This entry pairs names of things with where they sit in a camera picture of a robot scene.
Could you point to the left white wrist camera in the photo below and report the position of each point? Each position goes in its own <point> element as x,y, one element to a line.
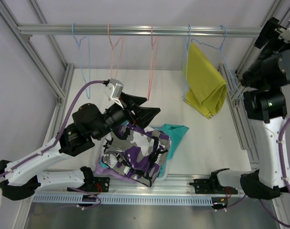
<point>113,90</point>

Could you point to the white slotted cable duct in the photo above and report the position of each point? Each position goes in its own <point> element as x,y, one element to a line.
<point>124,200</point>

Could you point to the white plastic basket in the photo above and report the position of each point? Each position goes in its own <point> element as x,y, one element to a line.
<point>163,172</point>

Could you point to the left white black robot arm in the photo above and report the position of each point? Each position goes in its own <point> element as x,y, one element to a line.
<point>24,177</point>

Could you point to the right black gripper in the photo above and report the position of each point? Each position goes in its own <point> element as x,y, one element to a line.
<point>270,34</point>

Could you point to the lilac purple trousers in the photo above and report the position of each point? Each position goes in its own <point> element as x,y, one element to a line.
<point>99,170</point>

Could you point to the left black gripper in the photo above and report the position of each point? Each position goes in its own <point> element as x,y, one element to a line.
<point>143,115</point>

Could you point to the olive yellow trousers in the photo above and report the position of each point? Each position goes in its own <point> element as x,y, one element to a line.
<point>206,87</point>

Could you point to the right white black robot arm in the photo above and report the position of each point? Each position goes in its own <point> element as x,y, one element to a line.
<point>264,183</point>

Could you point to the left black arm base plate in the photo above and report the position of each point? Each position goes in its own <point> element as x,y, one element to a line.
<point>99,185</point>

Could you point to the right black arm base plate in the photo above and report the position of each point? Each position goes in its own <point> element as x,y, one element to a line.
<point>211,186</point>

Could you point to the pink wire hanger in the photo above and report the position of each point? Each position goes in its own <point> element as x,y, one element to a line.
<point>153,57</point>
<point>120,41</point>

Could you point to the purple white patterned trousers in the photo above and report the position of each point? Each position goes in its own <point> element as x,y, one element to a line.
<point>136,154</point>

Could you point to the aluminium hanging rail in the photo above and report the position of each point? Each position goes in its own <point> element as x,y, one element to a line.
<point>138,30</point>

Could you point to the aluminium frame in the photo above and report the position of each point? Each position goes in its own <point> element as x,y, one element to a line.
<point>254,47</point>

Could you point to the teal trousers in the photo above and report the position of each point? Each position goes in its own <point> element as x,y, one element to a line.
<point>176,133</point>

